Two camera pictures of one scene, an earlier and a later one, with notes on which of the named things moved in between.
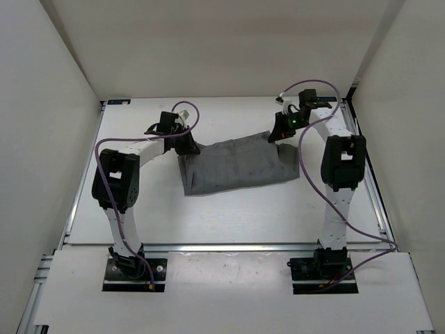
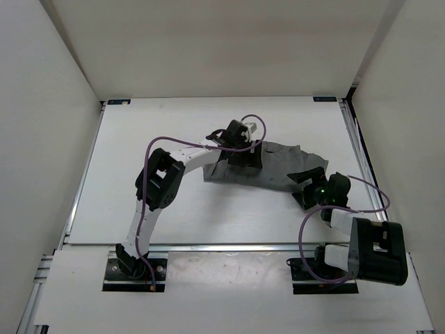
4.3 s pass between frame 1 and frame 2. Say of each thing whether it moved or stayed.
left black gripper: moved
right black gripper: moved
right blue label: stayed
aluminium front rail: stayed
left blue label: stayed
